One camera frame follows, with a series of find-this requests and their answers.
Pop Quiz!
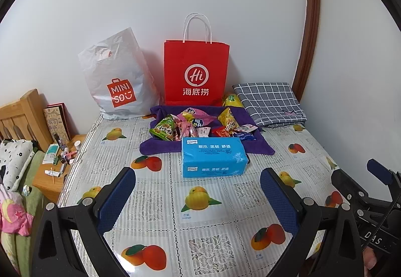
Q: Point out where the wooden nightstand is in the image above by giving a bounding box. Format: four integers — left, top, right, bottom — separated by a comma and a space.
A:
32, 134, 87, 204

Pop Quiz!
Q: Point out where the yellow snack packet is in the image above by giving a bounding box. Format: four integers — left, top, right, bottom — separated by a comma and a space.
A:
218, 108, 239, 133

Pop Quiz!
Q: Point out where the purple towel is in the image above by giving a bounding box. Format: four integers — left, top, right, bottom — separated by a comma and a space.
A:
139, 104, 276, 157

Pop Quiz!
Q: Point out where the grey checked cloth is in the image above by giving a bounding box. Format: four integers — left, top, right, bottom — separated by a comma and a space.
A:
232, 82, 308, 127

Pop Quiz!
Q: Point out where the patterned book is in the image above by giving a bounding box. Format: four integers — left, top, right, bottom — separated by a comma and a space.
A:
43, 103, 72, 143

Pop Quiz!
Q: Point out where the blue tissue pack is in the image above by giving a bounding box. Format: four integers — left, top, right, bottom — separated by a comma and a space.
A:
182, 136, 249, 179

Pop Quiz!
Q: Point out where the person's right hand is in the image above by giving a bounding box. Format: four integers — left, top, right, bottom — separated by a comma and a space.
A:
363, 249, 381, 271

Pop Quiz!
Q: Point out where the black cable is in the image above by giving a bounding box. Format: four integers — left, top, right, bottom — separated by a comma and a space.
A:
374, 195, 401, 234

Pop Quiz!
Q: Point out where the green snack packet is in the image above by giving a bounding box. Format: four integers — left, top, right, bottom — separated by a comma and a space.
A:
149, 115, 176, 141

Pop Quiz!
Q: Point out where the red gold print snack packet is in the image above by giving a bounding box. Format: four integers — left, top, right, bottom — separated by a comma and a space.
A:
212, 126, 234, 140

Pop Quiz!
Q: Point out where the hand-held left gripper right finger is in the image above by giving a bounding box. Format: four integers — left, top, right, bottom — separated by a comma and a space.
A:
260, 168, 365, 277

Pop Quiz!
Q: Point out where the pink star cloth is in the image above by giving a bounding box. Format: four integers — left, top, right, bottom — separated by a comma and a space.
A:
0, 186, 33, 237

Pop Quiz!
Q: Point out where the red paper bag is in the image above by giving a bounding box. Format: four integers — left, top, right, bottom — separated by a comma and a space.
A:
163, 13, 230, 106

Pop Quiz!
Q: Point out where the pink crinkled snack packet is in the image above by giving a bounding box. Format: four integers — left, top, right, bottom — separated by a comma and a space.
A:
174, 118, 196, 141

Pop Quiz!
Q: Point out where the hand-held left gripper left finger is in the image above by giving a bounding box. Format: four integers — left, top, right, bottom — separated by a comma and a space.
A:
31, 167, 137, 277

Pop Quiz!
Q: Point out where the yellow green snack bag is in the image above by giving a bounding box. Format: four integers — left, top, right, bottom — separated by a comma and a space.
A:
222, 93, 244, 108

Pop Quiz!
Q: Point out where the brown wooden door frame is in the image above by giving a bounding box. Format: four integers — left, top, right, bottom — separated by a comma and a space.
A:
293, 0, 321, 99

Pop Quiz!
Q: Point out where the silver white snack packet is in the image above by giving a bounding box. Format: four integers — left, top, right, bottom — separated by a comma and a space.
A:
233, 125, 259, 135

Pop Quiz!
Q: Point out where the fruit print tablecloth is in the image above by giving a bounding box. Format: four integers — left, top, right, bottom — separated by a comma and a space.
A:
58, 114, 370, 277

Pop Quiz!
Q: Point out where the white dotted pillow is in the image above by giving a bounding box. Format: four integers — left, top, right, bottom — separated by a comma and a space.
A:
0, 139, 36, 191

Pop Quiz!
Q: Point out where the green blanket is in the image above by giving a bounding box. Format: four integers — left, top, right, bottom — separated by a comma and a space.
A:
0, 152, 60, 277

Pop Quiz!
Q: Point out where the white plastic shopping bag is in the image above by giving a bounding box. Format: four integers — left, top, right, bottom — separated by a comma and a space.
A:
78, 27, 162, 121

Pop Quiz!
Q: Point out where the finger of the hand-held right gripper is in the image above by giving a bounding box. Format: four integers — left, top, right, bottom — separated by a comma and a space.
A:
331, 169, 368, 202
366, 158, 401, 185

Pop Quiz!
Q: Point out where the wooden headboard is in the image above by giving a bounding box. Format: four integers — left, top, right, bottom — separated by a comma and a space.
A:
0, 89, 54, 152

